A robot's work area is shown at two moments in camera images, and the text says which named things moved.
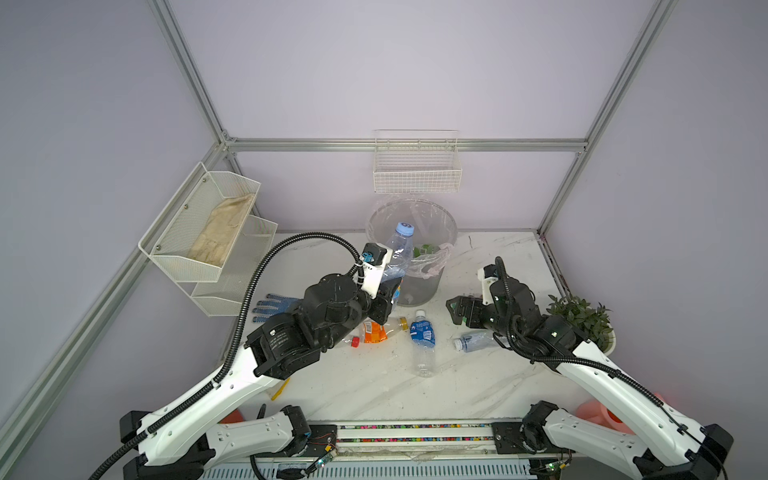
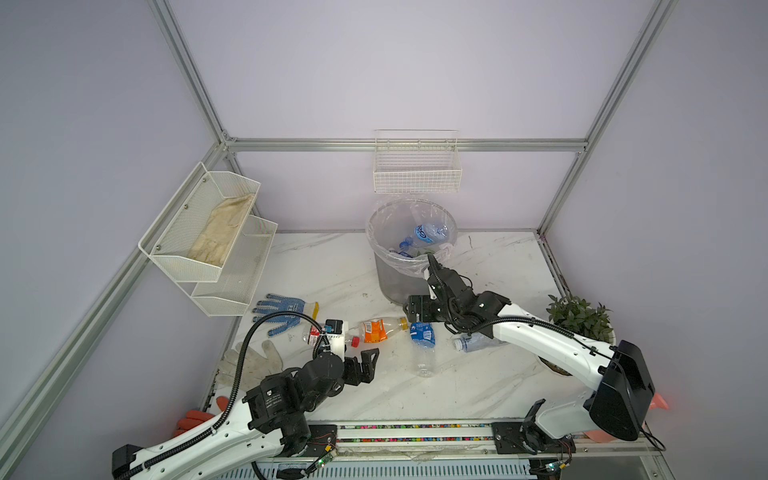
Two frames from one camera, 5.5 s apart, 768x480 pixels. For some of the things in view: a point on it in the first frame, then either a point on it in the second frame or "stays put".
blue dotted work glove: [272, 305] stays put
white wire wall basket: [417, 161] stays put
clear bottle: [474, 340] stays put
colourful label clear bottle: [401, 242] to [425, 234]
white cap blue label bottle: [423, 336] stays put
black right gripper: [471, 304] to [420, 301]
